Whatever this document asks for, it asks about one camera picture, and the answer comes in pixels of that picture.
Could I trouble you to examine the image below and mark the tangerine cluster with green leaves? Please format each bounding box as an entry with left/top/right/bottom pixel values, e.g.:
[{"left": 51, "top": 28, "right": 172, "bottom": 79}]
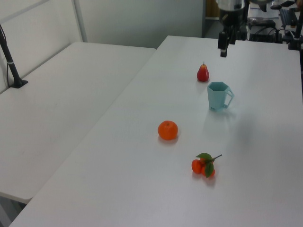
[{"left": 191, "top": 152, "right": 223, "bottom": 179}]

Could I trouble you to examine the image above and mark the orange fruit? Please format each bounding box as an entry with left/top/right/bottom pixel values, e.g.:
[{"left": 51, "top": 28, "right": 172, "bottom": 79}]
[{"left": 158, "top": 120, "right": 179, "bottom": 141}]

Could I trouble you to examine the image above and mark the white partition frame post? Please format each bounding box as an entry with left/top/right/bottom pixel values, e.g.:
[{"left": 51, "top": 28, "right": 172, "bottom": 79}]
[{"left": 72, "top": 0, "right": 88, "bottom": 43}]

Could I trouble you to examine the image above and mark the black clamp stand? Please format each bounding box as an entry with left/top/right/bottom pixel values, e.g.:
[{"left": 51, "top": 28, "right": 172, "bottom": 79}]
[{"left": 287, "top": 20, "right": 303, "bottom": 51}]

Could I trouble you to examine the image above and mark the black keyboard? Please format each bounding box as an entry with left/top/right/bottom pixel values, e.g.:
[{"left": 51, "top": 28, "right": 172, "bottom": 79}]
[{"left": 278, "top": 8, "right": 299, "bottom": 25}]

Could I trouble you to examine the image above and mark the black electronics box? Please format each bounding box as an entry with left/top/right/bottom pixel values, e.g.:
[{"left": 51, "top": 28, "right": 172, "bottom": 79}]
[{"left": 248, "top": 27, "right": 285, "bottom": 44}]

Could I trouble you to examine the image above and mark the black pole with square base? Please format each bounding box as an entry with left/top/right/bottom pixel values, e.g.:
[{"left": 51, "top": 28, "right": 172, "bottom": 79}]
[{"left": 0, "top": 23, "right": 28, "bottom": 88}]

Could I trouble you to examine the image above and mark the light blue hexagonal mug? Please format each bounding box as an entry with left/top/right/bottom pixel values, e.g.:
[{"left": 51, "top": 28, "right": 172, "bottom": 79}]
[{"left": 207, "top": 81, "right": 235, "bottom": 112}]

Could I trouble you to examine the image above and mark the black bag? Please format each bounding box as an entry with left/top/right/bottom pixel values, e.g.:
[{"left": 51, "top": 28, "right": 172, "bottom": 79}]
[{"left": 247, "top": 17, "right": 276, "bottom": 27}]

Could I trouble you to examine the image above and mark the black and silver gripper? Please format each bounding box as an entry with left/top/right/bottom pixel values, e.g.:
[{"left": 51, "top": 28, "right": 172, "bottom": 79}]
[{"left": 216, "top": 0, "right": 247, "bottom": 58}]

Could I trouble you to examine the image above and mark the red pear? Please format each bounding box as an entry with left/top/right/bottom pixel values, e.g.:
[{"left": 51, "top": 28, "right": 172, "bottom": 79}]
[{"left": 196, "top": 61, "right": 210, "bottom": 82}]

